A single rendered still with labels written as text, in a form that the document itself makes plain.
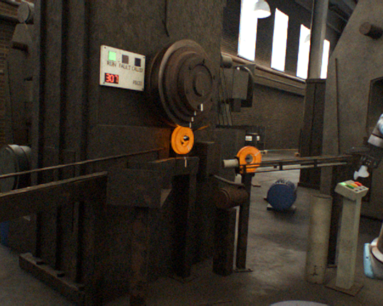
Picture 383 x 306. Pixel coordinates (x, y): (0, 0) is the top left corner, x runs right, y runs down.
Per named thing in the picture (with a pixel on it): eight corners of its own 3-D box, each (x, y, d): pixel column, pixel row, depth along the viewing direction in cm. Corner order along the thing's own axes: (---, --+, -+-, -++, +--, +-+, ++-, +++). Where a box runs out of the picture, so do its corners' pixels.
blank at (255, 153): (244, 175, 222) (246, 176, 219) (231, 155, 218) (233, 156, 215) (263, 161, 224) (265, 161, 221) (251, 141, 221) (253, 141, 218)
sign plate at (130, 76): (99, 84, 165) (100, 45, 164) (141, 91, 185) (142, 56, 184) (102, 84, 164) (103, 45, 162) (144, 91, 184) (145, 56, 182)
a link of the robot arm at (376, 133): (384, 113, 179) (380, 112, 188) (372, 135, 182) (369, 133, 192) (403, 119, 176) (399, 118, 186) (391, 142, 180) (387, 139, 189)
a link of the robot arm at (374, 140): (369, 133, 185) (374, 134, 193) (365, 142, 187) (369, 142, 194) (386, 141, 180) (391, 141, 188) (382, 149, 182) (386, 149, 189)
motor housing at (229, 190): (207, 272, 215) (212, 186, 210) (227, 263, 232) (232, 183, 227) (224, 279, 207) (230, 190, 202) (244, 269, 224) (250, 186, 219)
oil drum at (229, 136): (183, 189, 490) (187, 125, 483) (209, 185, 535) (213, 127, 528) (218, 196, 452) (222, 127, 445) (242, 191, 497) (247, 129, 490)
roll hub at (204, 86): (210, 59, 197) (210, 109, 202) (175, 56, 176) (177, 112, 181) (217, 58, 193) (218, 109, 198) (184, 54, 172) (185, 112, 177)
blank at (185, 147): (166, 136, 188) (171, 137, 186) (183, 120, 197) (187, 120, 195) (177, 158, 196) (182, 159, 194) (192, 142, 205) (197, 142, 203)
